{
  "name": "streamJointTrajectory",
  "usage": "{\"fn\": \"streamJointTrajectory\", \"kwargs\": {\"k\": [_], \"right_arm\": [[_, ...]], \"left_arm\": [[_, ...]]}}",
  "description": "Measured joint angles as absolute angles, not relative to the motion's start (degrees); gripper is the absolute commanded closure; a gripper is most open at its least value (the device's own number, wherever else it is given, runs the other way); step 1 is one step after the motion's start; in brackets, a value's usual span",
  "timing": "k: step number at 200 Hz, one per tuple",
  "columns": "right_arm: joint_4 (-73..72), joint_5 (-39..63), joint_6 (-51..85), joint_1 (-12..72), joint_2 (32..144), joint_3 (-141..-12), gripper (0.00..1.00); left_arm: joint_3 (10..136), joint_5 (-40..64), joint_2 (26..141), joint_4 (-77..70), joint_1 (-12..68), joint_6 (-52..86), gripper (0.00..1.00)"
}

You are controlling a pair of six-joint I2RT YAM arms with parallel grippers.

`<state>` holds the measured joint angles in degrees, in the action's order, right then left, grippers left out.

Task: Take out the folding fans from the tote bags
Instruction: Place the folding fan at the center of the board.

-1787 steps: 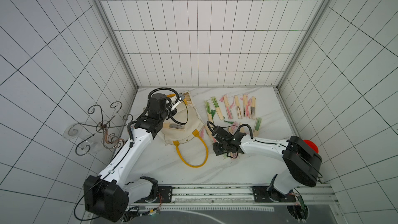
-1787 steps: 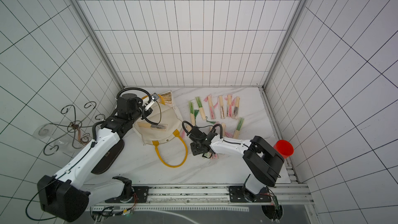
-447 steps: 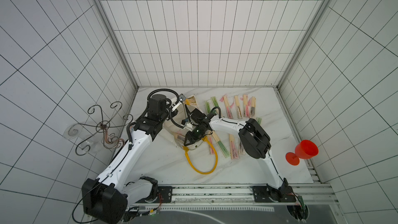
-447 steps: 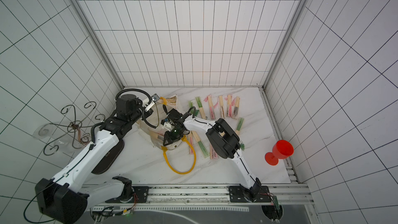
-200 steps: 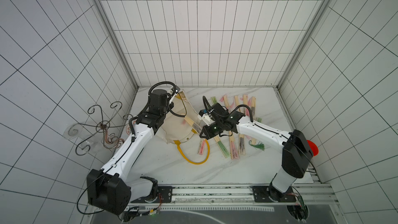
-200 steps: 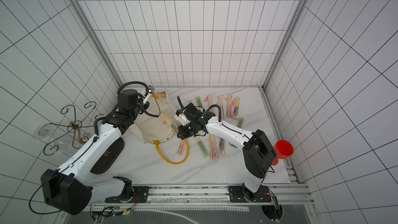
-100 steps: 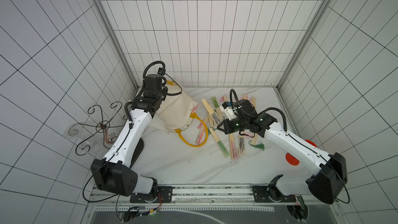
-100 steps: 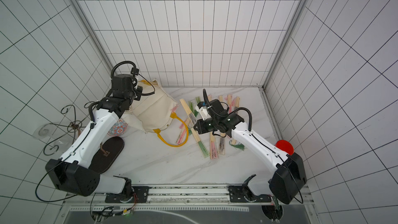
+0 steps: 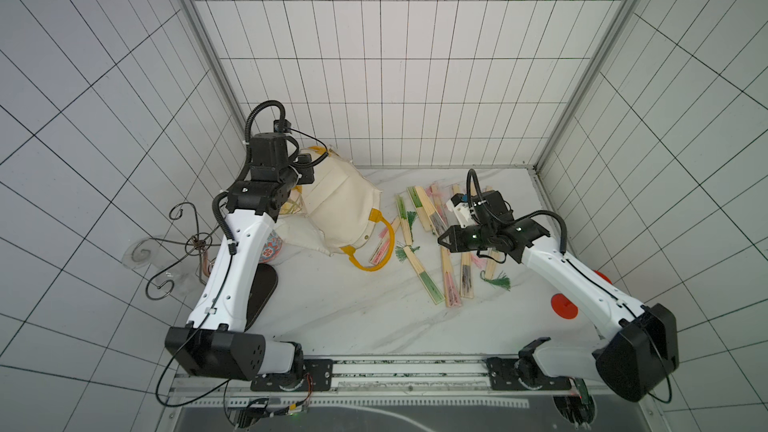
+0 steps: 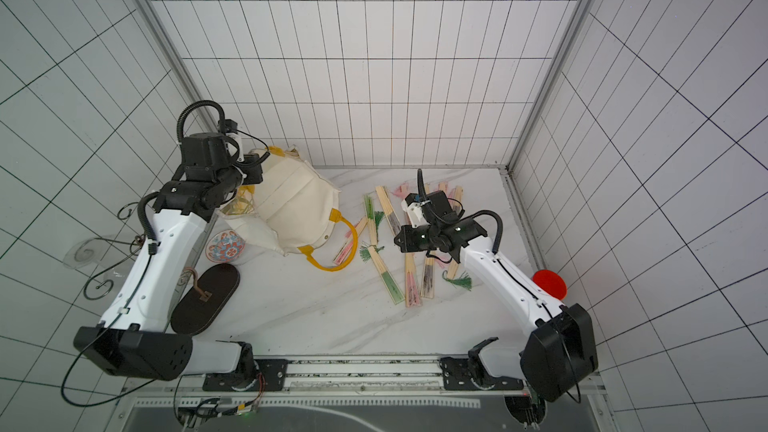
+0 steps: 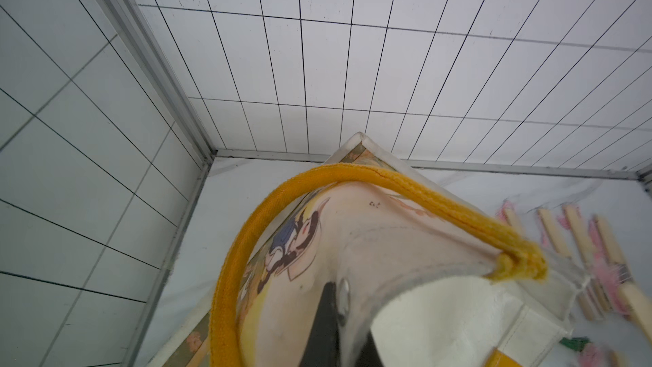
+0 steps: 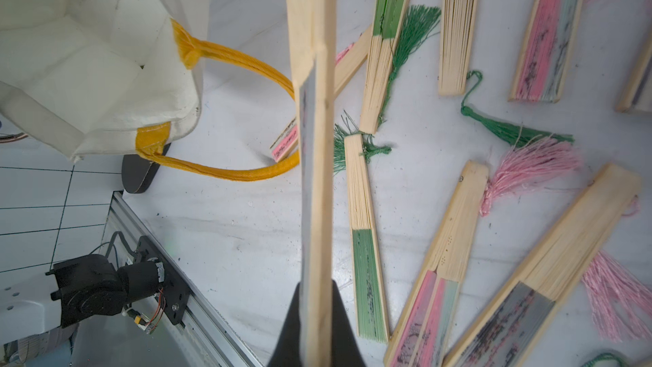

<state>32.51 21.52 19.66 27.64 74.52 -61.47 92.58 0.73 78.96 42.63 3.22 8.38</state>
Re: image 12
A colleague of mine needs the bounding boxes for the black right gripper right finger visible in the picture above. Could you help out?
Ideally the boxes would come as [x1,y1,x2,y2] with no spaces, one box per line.
[331,280,366,367]

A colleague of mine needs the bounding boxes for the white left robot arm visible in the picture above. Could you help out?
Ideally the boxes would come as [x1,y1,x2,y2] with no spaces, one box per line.
[1,254,166,366]

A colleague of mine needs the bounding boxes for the cream tote bag yellow handles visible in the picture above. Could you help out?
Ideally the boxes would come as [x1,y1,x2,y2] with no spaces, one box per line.
[1,0,299,182]

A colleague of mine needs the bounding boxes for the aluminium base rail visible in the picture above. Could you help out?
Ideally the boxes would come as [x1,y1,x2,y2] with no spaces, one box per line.
[105,192,262,366]

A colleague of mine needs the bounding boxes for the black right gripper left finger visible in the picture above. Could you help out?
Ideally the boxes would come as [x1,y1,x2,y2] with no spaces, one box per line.
[268,284,302,367]

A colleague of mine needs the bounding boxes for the grey pink fan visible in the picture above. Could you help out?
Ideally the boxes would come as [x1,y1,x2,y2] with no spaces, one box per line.
[286,0,336,366]
[443,163,643,366]

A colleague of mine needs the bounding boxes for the black wire ornament stand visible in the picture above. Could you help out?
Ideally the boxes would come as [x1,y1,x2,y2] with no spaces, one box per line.
[0,133,28,144]

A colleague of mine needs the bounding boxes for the grey pink fan in bag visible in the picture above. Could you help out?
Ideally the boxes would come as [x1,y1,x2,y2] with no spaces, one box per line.
[443,163,643,366]

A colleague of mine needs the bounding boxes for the green fan with tassel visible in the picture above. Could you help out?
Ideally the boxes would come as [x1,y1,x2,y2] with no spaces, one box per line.
[582,352,651,367]

